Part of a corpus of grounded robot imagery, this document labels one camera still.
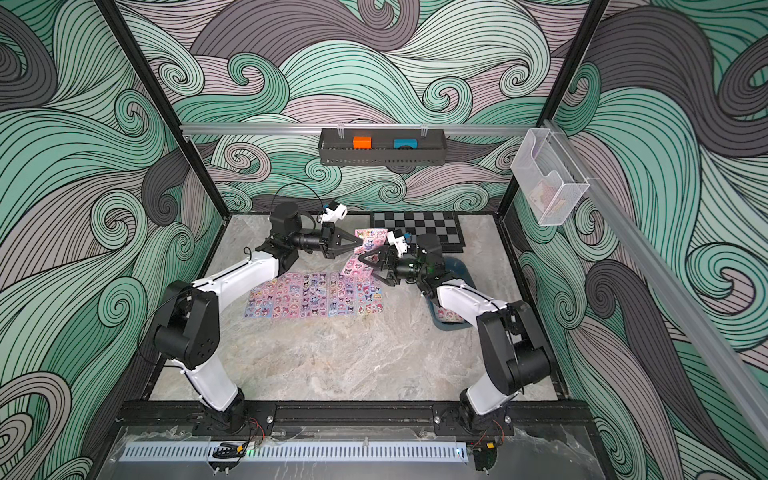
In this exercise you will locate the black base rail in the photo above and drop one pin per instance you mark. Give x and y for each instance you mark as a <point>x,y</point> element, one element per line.
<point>279,418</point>

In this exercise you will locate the teal block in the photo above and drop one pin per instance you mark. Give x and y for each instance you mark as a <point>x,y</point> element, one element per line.
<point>405,144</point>

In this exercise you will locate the sticker sheet stack in box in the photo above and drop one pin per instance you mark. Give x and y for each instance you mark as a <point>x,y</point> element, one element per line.
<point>448,316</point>

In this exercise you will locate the white perforated cable duct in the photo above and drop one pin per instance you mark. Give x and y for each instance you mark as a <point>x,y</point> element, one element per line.
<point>301,451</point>

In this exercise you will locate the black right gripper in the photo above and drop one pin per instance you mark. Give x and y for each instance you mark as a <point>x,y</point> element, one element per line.
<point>393,277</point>

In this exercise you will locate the black corner frame post left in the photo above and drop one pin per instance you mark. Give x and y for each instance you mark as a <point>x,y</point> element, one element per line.
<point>132,50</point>

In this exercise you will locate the black and grey chessboard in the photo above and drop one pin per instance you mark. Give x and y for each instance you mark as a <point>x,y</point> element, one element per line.
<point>445,225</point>

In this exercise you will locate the black corner frame post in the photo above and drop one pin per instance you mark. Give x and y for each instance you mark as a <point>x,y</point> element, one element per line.
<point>132,50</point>
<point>568,27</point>

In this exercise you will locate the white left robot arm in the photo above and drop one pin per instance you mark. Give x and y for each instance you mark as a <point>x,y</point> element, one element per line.
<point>185,328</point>

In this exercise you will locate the aluminium rail right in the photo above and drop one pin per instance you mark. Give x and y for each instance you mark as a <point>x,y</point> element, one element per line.
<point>733,374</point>

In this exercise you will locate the aluminium rail back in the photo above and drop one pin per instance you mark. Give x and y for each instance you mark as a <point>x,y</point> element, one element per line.
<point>303,129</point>

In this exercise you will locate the orange block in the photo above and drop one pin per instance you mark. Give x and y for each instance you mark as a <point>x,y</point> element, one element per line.
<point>362,142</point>

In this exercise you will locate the pink sticker sheet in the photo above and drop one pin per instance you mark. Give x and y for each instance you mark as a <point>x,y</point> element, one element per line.
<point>369,297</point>
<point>314,295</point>
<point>261,300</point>
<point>342,295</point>
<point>287,296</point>
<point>372,238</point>

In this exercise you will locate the clear plastic wall holder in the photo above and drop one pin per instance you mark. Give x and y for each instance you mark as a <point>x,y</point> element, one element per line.
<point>548,176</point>

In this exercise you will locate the black corner frame post right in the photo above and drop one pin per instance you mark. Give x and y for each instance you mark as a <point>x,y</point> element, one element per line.
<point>568,27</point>

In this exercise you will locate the teal plastic storage box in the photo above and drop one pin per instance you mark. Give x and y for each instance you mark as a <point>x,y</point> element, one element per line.
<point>459,269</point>

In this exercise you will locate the black wall-mounted tray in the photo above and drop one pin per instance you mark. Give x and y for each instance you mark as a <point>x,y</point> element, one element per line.
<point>336,150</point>

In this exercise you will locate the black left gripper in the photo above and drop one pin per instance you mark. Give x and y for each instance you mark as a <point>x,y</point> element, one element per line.
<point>328,239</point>

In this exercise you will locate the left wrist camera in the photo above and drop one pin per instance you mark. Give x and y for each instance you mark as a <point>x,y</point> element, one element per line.
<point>333,212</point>

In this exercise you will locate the aluminium rail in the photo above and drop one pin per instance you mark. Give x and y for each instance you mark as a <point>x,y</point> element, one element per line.
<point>733,374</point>
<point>303,129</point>

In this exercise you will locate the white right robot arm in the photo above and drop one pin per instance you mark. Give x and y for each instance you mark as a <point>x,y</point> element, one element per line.
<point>514,348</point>

